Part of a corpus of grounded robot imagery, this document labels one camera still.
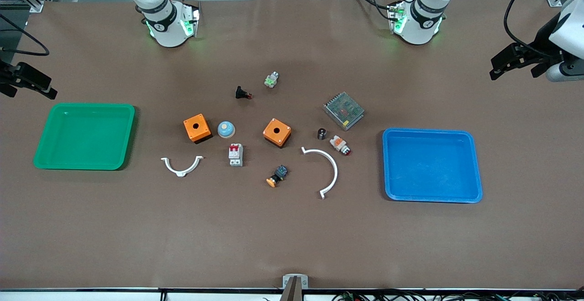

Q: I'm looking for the orange cap black push button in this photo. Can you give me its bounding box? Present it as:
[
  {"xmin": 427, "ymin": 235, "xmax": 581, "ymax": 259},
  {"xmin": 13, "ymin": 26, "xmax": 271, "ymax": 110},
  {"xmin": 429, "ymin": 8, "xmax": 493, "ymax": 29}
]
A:
[{"xmin": 266, "ymin": 164, "xmax": 289, "ymax": 188}]

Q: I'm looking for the large white curved clamp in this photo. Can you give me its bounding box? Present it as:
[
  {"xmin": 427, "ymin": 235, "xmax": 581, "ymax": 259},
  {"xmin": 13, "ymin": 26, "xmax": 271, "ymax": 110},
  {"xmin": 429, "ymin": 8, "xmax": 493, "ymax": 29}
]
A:
[{"xmin": 301, "ymin": 147, "xmax": 339, "ymax": 200}]

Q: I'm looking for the metal mesh power supply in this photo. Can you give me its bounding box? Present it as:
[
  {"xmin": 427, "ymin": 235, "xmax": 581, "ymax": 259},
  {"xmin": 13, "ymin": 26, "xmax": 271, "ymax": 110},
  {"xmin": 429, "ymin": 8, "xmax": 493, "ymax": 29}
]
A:
[{"xmin": 323, "ymin": 92, "xmax": 365, "ymax": 131}]

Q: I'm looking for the small white curved clamp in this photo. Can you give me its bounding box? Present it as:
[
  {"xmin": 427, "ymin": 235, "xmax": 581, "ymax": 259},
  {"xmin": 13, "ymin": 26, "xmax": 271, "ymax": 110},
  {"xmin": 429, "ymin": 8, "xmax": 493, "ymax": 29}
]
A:
[{"xmin": 161, "ymin": 156, "xmax": 204, "ymax": 178}]

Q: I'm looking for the orange button enclosure box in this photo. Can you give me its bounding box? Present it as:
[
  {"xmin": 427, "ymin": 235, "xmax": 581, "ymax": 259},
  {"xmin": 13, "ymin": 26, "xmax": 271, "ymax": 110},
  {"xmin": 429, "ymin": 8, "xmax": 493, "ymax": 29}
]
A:
[
  {"xmin": 263, "ymin": 118, "xmax": 292, "ymax": 149},
  {"xmin": 183, "ymin": 114, "xmax": 213, "ymax": 145}
]

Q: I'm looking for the grey metal mount bracket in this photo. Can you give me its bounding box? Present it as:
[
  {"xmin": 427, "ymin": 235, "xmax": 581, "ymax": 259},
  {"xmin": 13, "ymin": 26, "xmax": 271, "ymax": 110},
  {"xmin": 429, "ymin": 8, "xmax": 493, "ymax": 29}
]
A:
[{"xmin": 282, "ymin": 274, "xmax": 309, "ymax": 301}]

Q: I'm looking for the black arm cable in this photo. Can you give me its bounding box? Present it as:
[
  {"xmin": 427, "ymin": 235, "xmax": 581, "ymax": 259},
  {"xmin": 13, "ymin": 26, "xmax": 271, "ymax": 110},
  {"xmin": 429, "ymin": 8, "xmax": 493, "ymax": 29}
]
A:
[{"xmin": 503, "ymin": 0, "xmax": 584, "ymax": 60}]

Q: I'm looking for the white red circuit breaker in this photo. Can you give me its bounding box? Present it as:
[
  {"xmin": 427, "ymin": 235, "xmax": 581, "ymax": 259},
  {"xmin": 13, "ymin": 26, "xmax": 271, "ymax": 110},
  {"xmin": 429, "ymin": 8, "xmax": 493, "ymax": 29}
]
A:
[{"xmin": 228, "ymin": 144, "xmax": 244, "ymax": 167}]

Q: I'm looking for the black base cable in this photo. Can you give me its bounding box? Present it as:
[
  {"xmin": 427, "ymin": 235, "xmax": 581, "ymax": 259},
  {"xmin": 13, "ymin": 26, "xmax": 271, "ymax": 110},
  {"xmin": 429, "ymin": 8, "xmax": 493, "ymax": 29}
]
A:
[{"xmin": 350, "ymin": 0, "xmax": 394, "ymax": 11}]

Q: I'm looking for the black looped cable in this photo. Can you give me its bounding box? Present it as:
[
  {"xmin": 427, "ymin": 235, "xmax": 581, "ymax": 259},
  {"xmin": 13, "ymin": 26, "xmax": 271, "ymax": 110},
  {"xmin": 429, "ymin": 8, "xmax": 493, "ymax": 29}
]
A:
[{"xmin": 0, "ymin": 13, "xmax": 50, "ymax": 57}]

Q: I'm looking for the green plastic tray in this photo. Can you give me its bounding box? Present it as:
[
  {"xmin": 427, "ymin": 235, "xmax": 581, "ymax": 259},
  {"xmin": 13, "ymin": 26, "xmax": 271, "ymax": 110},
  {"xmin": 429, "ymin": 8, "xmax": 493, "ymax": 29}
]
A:
[{"xmin": 33, "ymin": 103, "xmax": 136, "ymax": 171}]

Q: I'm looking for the blue plastic tray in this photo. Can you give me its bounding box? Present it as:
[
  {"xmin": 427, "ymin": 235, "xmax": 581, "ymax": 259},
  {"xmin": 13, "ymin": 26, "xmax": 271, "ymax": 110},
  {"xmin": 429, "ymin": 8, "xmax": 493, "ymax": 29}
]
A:
[{"xmin": 382, "ymin": 128, "xmax": 484, "ymax": 203}]

